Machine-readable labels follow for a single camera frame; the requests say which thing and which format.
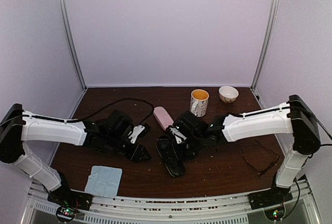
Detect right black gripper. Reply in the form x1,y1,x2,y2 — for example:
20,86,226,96
163,133,205,164

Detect black glasses case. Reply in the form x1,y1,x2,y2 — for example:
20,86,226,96
156,135,186,177

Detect blue cleaning cloth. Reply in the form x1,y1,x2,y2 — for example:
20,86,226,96
84,165,122,198

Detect pink glasses case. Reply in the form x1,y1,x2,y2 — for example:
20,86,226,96
153,106,174,131

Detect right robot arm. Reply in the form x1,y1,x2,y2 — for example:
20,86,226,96
171,95,321,204

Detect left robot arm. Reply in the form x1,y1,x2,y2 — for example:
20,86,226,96
1,104,151,205

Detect patterned mug yellow inside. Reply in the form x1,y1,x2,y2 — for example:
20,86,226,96
190,89,210,118

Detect white ceramic bowl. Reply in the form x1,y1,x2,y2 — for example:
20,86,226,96
218,86,239,104

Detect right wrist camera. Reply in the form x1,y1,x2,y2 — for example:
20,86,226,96
168,126,187,144

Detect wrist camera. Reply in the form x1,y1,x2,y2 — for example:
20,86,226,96
128,123,151,144
168,126,187,144

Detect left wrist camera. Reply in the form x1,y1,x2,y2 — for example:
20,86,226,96
128,123,151,144

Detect tortoise frame glasses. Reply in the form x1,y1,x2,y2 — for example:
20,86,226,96
241,140,280,177

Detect front aluminium rail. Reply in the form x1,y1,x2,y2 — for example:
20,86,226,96
25,179,320,224

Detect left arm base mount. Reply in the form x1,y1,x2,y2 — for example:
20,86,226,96
46,174,93,221

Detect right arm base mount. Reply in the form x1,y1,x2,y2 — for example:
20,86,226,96
248,186,293,222

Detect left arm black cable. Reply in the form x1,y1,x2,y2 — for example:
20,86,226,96
0,98,156,131

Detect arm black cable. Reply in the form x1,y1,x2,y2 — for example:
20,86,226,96
0,98,156,131
243,99,332,209

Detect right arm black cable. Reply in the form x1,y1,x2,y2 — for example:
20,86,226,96
243,99,332,209

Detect left aluminium frame post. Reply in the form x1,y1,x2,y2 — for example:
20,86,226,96
58,0,87,91

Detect aluminium frame post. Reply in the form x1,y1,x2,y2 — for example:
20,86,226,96
251,0,280,91
58,0,87,91

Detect right aluminium frame post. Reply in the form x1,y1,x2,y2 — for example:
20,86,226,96
251,0,280,91

